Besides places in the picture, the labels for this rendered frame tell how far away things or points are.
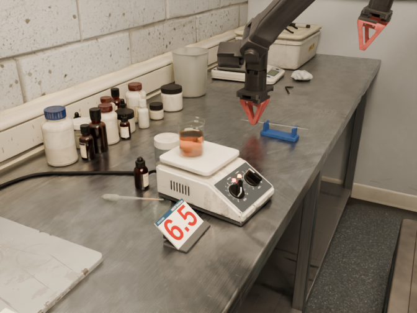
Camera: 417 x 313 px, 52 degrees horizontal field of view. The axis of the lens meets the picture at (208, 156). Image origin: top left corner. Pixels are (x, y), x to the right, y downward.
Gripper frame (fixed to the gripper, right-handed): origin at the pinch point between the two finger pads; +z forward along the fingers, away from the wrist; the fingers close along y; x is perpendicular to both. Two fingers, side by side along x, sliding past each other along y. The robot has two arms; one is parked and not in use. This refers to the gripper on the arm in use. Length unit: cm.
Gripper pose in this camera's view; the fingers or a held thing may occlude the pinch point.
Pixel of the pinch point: (254, 120)
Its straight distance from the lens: 118.7
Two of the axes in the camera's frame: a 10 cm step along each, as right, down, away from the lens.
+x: 8.5, 2.2, -4.8
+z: 0.0, 9.1, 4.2
